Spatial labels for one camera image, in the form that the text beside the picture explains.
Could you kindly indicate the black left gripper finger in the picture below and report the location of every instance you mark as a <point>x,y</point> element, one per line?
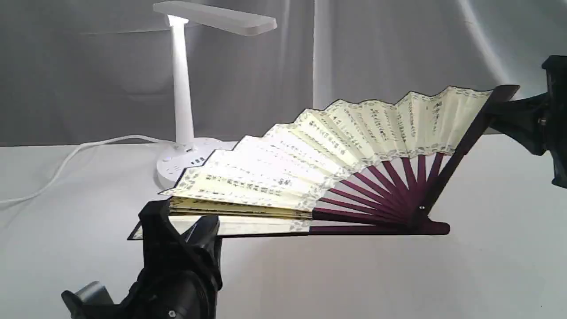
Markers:
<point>165,242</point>
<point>202,239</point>

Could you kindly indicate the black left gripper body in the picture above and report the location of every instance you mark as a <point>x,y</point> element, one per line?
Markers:
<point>168,292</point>

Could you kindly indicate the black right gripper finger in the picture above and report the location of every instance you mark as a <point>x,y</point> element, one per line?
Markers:
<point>524,130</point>
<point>528,108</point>

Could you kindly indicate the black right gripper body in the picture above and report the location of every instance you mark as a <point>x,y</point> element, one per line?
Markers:
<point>556,116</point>

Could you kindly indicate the paper folding fan dark ribs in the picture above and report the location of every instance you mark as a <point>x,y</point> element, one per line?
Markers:
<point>368,168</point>

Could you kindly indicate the white desk lamp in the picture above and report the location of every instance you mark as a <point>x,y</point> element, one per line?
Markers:
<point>188,150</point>

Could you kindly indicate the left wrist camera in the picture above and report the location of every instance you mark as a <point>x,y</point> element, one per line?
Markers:
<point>87,300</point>

